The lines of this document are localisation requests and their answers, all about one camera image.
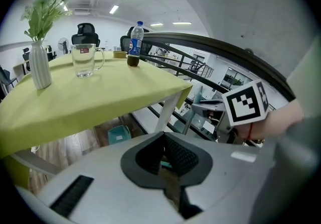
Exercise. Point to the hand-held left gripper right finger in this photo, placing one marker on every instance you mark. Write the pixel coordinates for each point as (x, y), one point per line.
(225, 167)

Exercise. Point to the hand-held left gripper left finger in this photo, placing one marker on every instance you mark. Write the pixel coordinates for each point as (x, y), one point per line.
(105, 180)

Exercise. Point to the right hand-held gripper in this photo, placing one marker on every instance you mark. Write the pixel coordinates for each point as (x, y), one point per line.
(245, 105)

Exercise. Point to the person's right forearm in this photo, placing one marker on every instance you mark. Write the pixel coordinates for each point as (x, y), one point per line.
(276, 120)

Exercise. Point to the teal bin under table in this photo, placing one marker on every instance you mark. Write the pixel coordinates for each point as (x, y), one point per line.
(119, 136)

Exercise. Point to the green tablecloth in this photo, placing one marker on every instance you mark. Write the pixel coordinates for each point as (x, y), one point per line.
(87, 102)

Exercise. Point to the black office chair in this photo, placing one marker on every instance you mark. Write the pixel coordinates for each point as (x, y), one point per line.
(85, 36)
(148, 47)

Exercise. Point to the cola bottle with blue label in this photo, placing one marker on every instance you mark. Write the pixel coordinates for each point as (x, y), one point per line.
(135, 52)

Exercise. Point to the small yellow bowl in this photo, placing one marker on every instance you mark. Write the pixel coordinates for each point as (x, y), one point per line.
(120, 54)

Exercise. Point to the clear glass mug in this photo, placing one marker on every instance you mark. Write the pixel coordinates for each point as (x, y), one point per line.
(84, 62)

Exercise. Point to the white ribbed vase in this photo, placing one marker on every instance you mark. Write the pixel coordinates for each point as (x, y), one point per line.
(40, 67)

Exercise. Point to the standing fan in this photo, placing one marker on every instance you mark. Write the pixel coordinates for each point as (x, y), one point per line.
(63, 44)

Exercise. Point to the ceiling air conditioner unit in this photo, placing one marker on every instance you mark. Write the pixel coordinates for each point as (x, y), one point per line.
(80, 13)

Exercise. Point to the vase with green plant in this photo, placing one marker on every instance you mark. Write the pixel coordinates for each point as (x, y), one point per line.
(43, 12)

